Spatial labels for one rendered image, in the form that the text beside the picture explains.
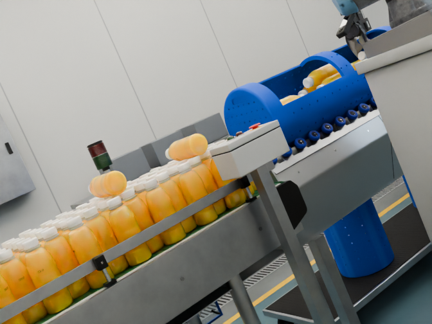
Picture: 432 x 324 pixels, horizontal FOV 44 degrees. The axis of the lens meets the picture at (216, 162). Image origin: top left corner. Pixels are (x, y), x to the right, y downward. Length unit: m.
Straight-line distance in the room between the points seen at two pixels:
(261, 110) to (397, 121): 0.45
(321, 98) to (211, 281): 0.82
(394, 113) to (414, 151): 0.14
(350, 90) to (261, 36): 4.23
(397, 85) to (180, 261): 0.88
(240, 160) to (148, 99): 3.97
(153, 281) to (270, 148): 0.49
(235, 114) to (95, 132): 3.29
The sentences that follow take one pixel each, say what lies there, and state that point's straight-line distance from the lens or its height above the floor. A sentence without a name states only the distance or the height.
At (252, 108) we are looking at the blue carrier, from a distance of 1.88.
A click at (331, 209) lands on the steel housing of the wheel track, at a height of 0.68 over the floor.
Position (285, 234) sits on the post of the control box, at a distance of 1.58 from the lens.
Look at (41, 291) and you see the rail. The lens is 1.37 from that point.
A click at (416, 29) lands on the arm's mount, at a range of 1.70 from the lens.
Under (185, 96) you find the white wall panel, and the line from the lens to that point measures 5.57.
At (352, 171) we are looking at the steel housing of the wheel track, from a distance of 2.06.
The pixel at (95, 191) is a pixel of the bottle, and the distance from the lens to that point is 1.58.
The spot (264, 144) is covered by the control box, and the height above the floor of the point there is 1.05.
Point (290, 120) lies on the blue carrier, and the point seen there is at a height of 1.06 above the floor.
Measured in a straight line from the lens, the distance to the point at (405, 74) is 1.76.
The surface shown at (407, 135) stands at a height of 0.87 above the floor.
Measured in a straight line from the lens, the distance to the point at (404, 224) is 3.24.
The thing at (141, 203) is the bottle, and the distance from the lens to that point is 1.51.
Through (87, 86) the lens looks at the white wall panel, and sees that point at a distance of 5.22.
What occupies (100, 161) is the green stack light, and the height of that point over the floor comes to 1.19.
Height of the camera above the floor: 1.22
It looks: 6 degrees down
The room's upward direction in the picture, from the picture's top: 24 degrees counter-clockwise
